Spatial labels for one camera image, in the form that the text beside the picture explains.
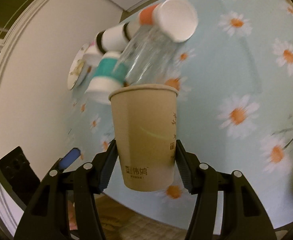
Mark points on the clear glass tumbler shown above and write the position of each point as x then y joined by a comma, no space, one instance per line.
146,58

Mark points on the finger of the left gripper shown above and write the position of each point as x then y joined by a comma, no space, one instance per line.
69,158

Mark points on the white window frame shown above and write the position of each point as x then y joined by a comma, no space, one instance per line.
11,10

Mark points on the daisy print blue tablecloth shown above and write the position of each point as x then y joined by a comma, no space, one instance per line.
235,104

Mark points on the brown paper cup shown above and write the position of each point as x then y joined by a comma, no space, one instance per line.
145,124

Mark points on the teal white paper cup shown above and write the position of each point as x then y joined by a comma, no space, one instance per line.
108,77

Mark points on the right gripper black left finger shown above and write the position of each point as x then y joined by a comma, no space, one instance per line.
46,215

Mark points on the pink white paper cup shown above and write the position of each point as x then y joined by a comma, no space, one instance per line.
93,55

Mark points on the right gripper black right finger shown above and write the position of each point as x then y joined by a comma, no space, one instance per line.
243,215

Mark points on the black striped white paper cup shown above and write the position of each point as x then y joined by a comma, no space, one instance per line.
116,38

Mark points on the floral white bowl with fruit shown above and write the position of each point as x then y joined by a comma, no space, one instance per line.
78,69

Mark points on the orange white paper cup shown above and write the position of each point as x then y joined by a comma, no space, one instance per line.
175,18

